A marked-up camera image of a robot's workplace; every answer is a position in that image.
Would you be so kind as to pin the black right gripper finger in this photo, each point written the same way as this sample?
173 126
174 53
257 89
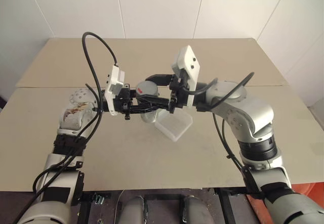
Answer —
163 79
157 101

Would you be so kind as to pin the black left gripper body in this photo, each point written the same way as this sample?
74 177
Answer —
124 102

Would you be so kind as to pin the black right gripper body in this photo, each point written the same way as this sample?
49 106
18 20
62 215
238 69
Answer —
178 93

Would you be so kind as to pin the clear glass jar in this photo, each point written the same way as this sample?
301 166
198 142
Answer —
149 117

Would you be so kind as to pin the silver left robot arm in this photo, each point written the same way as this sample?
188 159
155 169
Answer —
72 119

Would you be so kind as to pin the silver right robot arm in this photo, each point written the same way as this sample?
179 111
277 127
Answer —
253 112

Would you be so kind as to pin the clear plastic box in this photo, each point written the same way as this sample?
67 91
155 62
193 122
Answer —
174 126

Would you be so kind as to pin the silver metal clamp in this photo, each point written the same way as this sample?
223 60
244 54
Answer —
98 198

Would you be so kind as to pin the dark grey rounded shape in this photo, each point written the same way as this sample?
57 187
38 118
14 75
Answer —
193 210
134 210

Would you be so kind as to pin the orange object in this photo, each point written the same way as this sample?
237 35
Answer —
310 192

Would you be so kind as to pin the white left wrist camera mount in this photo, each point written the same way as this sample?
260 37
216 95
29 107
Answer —
112 87

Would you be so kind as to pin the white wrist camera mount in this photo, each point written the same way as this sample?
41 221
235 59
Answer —
112 87
188 59

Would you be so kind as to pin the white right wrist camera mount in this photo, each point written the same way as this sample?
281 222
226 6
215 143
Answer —
188 59

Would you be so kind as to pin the black metal table frame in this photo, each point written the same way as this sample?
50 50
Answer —
225 206

